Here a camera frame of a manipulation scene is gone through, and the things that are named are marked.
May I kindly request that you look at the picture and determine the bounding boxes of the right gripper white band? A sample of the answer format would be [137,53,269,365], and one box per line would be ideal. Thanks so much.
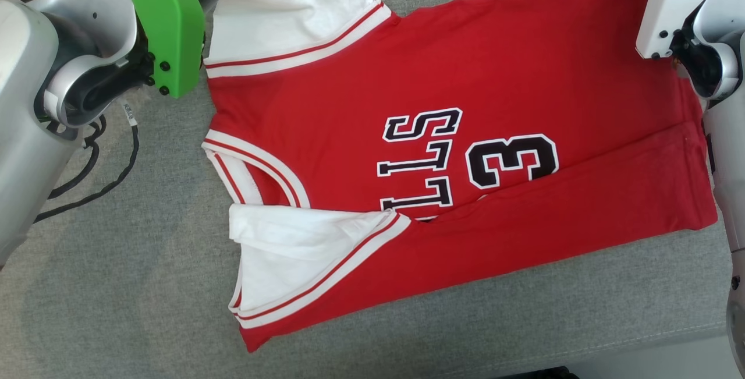
[636,0,740,59]

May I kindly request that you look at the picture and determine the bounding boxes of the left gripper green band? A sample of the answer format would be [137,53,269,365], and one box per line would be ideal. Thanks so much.
[116,0,242,99]

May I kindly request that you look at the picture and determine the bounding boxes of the red white basketball jersey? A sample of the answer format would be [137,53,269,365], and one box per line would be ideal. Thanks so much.
[201,0,719,353]

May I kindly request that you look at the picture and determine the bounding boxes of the grey fabric sofa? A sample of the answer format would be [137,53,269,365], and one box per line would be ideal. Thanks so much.
[0,0,737,379]

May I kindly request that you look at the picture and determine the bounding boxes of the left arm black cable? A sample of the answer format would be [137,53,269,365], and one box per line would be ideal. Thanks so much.
[34,102,140,224]

